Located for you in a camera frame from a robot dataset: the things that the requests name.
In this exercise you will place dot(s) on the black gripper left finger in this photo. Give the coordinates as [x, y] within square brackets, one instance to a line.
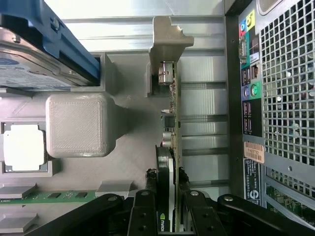
[144, 214]

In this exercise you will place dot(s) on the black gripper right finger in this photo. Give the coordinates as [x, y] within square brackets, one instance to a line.
[199, 214]

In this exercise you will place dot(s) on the pink service tag sticker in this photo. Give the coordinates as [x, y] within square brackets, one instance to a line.
[254, 152]

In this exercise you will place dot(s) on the green RAM stick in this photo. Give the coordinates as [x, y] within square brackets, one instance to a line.
[49, 197]

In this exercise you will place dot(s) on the grey 3D-printed parts rack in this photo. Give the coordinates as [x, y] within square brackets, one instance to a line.
[76, 127]

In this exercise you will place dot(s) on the silver CPU chip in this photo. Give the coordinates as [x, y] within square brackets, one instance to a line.
[24, 147]

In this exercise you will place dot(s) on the grey PC case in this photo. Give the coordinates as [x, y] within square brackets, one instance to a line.
[283, 98]

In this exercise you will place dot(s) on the hard disk in blue caddy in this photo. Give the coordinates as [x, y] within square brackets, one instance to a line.
[61, 44]

